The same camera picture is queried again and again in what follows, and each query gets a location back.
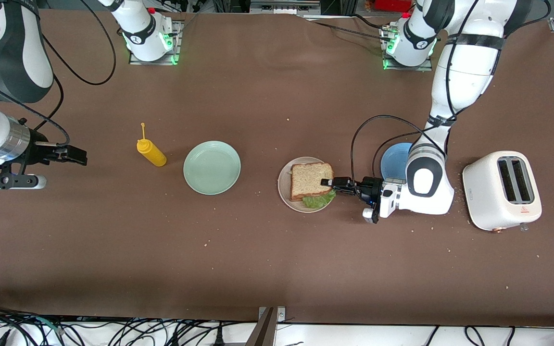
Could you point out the brown table cover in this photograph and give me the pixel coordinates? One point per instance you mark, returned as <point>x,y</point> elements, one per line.
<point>277,269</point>

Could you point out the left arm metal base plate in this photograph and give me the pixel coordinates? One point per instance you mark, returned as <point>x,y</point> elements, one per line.
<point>392,66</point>

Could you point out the silver bracket plate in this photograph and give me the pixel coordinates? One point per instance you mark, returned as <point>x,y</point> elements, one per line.
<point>281,315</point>

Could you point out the blue plate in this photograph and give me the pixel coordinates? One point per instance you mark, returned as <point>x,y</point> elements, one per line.
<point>392,161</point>

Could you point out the red box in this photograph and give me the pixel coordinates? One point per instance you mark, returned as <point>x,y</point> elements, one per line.
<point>392,5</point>

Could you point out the beige plate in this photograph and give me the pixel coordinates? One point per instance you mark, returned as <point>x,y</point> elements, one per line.
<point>284,185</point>

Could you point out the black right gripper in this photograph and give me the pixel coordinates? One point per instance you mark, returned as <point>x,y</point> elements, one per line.
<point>41,151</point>

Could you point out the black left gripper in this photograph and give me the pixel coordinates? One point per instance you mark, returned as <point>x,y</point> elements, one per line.
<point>368,187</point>

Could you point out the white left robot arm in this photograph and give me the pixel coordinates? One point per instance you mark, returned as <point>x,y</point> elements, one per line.
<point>464,67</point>

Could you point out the brown bread slice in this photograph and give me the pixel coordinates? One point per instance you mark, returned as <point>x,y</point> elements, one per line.
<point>308,180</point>

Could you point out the green lettuce leaf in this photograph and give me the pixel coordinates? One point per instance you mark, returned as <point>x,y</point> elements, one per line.
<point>318,201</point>

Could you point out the aluminium frame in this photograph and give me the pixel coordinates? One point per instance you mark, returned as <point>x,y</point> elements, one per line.
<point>282,7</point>

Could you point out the yellow mustard squeeze bottle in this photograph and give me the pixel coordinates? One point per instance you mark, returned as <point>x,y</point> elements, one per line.
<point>154,154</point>

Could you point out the grey metal bar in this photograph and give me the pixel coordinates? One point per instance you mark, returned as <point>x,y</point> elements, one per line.
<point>262,331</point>

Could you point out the pale green plate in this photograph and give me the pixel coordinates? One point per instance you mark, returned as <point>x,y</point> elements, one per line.
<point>212,168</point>

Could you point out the white toaster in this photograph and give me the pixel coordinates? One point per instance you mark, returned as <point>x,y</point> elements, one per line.
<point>484,192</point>

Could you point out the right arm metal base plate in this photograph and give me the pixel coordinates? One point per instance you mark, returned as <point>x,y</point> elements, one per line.
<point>135,59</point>

